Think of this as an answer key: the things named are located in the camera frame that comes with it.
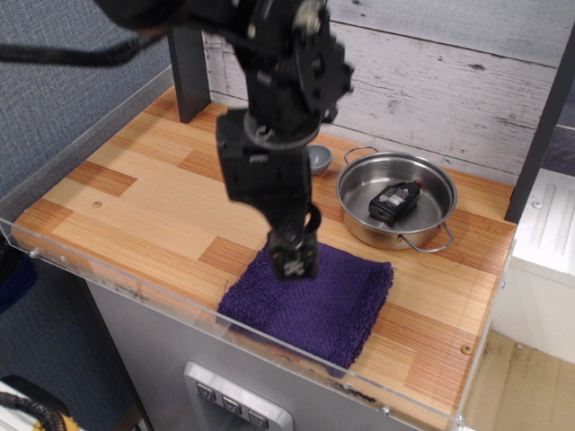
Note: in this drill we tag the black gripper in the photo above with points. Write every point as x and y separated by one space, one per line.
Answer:
272 174

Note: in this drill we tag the purple towel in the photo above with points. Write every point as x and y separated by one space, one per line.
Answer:
330 316

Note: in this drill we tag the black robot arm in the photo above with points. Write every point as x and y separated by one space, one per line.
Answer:
295 73

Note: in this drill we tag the blue object at left edge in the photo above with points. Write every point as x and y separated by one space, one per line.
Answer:
18 283

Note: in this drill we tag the blue and grey scoop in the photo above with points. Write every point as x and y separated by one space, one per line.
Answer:
320 158

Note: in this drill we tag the small black bottle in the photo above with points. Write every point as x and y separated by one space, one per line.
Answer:
395 201

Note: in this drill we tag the silver cabinet with dispenser panel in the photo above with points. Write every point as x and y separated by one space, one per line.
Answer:
195 370

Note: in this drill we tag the clear acrylic table guard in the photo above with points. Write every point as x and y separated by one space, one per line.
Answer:
137 207

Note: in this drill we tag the white aluminium box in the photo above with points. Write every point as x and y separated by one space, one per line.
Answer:
535 304

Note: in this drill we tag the metal pot with handles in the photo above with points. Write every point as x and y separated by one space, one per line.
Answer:
424 228

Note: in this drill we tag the dark grey left post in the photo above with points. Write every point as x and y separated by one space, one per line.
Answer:
189 71

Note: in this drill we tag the dark grey post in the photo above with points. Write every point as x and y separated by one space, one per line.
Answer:
189 71
543 134

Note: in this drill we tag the dark grey right post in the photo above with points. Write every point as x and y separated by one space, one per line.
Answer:
543 134

